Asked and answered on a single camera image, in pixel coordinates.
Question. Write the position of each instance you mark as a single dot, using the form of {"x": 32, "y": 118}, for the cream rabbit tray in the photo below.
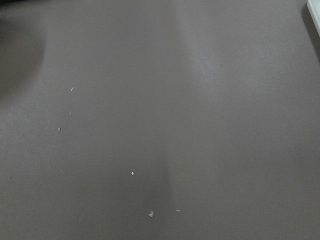
{"x": 314, "y": 9}

